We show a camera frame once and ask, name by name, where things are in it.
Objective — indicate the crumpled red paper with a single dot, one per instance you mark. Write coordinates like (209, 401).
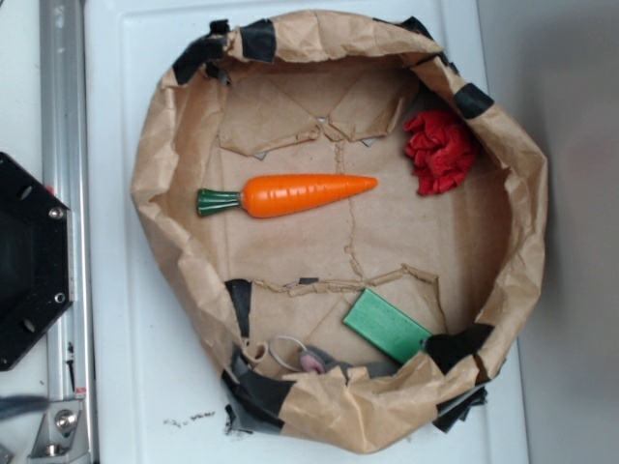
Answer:
(443, 150)

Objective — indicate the brown paper bag bin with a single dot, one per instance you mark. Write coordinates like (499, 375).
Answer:
(319, 92)

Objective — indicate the orange plastic toy carrot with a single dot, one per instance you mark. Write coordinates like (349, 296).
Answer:
(280, 195)

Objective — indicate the green rectangular block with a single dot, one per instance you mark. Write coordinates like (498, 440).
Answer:
(386, 327)

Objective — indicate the white tray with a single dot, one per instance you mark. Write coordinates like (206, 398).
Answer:
(159, 398)

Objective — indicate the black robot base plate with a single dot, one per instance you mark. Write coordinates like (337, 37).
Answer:
(35, 264)

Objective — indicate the metal corner bracket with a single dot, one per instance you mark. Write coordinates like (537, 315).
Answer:
(62, 435)

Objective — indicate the aluminium extrusion rail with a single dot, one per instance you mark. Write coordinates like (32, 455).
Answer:
(69, 343)

